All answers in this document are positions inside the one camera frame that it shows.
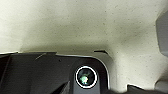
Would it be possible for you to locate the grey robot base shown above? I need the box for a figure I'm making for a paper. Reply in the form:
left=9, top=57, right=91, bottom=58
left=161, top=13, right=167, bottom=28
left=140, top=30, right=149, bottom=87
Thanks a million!
left=0, top=50, right=112, bottom=94

